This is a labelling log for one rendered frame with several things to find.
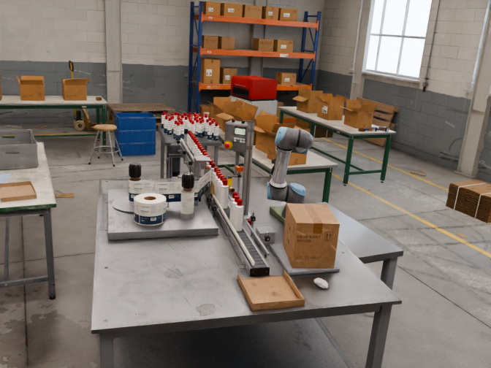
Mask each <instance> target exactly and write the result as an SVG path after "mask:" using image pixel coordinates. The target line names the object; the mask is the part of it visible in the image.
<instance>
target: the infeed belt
mask: <svg viewBox="0 0 491 368"><path fill-rule="evenodd" d="M218 210H219V211H220V209H218ZM223 210H224V209H223ZM224 212H225V213H226V215H227V217H228V219H229V217H230V208H229V206H228V207H227V209H225V210H224ZM220 213H221V215H222V216H223V214H222V212H221V211H220ZM223 218H224V220H225V221H226V219H225V217H224V216H223ZM226 223H227V221H226ZM227 225H228V227H229V229H230V230H231V228H230V226H229V224H228V223H227ZM231 232H232V234H233V235H234V233H233V231H232V230H231ZM237 233H238V235H239V237H240V238H241V240H242V241H243V244H244V245H245V247H246V249H247V250H248V252H249V253H250V255H251V257H252V259H253V260H254V262H255V263H254V266H252V264H251V262H250V261H249V259H248V257H247V255H246V254H245V252H244V250H243V249H242V247H241V245H240V243H239V242H238V240H237V238H236V236H235V235H234V237H235V239H236V240H237V243H238V245H239V246H240V248H241V250H242V251H243V253H244V255H245V257H246V258H247V259H248V262H249V264H250V265H251V267H252V268H253V269H258V268H267V265H266V264H265V262H264V261H263V259H262V257H261V256H260V255H259V253H258V251H257V250H256V248H255V247H254V245H253V243H252V242H251V241H250V239H249V237H248V235H247V234H246V233H245V231H244V229H242V231H239V232H237Z"/></svg>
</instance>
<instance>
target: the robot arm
mask: <svg viewBox="0 0 491 368"><path fill-rule="evenodd" d="M275 144H276V147H277V148H276V158H275V159H273V160H272V161H271V162H272V164H274V166H273V168H272V170H271V178H272V179H271V180H270V182H268V183H267V198H268V199H271V200H276V201H281V202H286V203H290V204H303V202H304V198H305V188H304V187H303V186H302V185H299V184H296V183H290V184H289V185H287V184H286V181H285V179H286V173H287V169H288V165H289V158H290V154H291V153H300V154H307V153H308V148H310V147H311V146H312V145H313V137H312V135H311V134H310V133H308V132H307V131H305V130H302V129H292V128H287V127H280V128H279V129H278V132H277V134H276V137H275ZM281 215H282V217H284V218H286V206H285V207H284V209H283V211H282V214H281Z"/></svg>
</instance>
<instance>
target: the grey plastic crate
mask: <svg viewBox="0 0 491 368"><path fill-rule="evenodd" d="M3 135H15V137H14V138H2V136H3ZM37 167H38V155H37V141H36V140H35V138H34V135H33V133H32V131H31V129H25V130H3V131H0V171H1V170H12V169H33V168H37Z"/></svg>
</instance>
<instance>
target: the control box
mask: <svg viewBox="0 0 491 368"><path fill-rule="evenodd" d="M235 126H239V127H244V128H246V133H245V136H242V135H236V134H234V132H235ZM247 134H248V125H247V124H246V122H245V124H241V121H235V123H232V121H231V120H229V121H227V122H226V123H225V137H224V144H225V143H227V142H228V143H229V144H230V147H229V148H226V147H225V146H224V149H225V150H233V151H237V152H243V153H246V150H247V146H246V145H247ZM234 137H242V138H246V140H245V144H243V143H237V142H233V139H234Z"/></svg>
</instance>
